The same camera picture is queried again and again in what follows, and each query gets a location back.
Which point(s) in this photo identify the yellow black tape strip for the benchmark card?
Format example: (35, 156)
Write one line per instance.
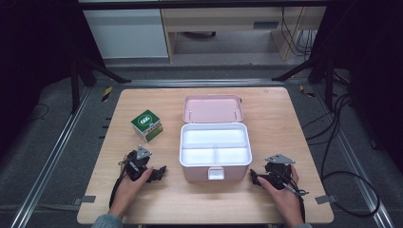
(107, 93)
(306, 91)

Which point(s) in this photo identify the green and white carton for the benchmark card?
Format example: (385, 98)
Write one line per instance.
(146, 122)

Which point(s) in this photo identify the grey table bracket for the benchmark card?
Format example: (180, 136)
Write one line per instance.
(325, 199)
(85, 199)

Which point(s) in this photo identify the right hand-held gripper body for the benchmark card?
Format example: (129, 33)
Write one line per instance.
(278, 174)

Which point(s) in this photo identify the aluminium floor rail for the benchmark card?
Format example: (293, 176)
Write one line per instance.
(202, 83)
(47, 164)
(355, 158)

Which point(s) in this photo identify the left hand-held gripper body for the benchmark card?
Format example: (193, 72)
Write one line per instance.
(136, 164)

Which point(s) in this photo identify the black metal stand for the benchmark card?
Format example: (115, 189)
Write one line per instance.
(329, 82)
(75, 85)

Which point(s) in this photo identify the person's right hand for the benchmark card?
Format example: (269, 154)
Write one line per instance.
(286, 202)

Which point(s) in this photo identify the light wooden desk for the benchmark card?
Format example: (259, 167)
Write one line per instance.
(218, 19)

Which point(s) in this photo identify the white divided tray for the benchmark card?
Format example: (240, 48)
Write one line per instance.
(215, 139)

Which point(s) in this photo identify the white cabinet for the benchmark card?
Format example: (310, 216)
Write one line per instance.
(126, 33)

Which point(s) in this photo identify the pink storage box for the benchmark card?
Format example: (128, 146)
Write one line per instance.
(212, 109)

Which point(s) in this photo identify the person's left hand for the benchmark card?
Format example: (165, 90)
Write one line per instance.
(126, 193)

